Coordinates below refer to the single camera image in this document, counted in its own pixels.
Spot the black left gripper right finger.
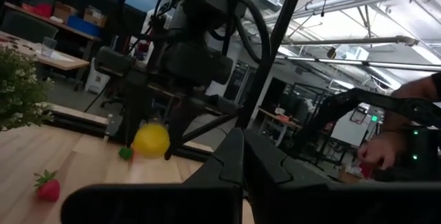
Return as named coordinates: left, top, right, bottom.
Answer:
left=243, top=130, right=441, bottom=224

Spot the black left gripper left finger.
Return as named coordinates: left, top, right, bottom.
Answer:
left=61, top=127, right=245, bottom=224

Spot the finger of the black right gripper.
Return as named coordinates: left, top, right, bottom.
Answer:
left=123, top=77, right=151, bottom=149
left=163, top=91, right=197, bottom=161

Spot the yellow toy lemon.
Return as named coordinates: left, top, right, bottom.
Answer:
left=132, top=123, right=171, bottom=159

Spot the orange toy carrot green top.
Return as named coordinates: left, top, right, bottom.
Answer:
left=118, top=146, right=134, bottom=161

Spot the red toy strawberry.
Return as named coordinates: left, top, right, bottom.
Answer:
left=33, top=169, right=61, bottom=203

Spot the person's forearm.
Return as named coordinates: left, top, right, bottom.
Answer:
left=380, top=73, right=441, bottom=139

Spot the white floor bin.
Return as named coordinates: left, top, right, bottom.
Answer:
left=84, top=57, right=112, bottom=95

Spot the white cabinet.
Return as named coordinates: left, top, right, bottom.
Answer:
left=329, top=108, right=372, bottom=148

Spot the person's hand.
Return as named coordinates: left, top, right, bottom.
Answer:
left=357, top=130, right=409, bottom=170

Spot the wooden desk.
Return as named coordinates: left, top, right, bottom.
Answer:
left=0, top=30, right=91, bottom=72

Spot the blue storage bin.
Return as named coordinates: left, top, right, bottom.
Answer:
left=66, top=14, right=103, bottom=39

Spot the cardboard box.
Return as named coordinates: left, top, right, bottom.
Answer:
left=83, top=6, right=108, bottom=29
left=52, top=1, right=79, bottom=23

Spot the clear plastic cup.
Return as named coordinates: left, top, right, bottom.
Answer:
left=41, top=37, right=58, bottom=59

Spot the artificial potted plant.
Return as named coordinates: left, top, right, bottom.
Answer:
left=0, top=46, right=55, bottom=132

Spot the red storage box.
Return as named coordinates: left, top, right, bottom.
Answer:
left=21, top=3, right=53, bottom=19

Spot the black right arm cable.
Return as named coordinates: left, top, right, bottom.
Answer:
left=116, top=0, right=272, bottom=65

